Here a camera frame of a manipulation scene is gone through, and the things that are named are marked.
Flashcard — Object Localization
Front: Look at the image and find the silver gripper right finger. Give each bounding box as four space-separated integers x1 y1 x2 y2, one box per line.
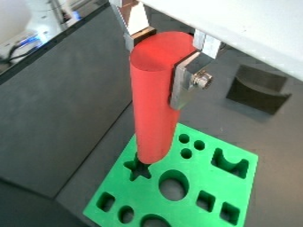
169 30 221 110

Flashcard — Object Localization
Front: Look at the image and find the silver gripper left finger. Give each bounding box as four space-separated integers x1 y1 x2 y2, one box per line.
109 0 156 51

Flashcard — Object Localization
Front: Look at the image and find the black curved fixture stand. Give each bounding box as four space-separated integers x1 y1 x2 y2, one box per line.
225 65 291 114

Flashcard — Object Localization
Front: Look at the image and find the red oval cylinder peg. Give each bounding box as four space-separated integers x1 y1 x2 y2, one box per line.
129 31 193 164

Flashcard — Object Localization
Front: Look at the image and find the green shape sorter block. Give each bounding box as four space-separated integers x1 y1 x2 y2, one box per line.
83 124 257 227

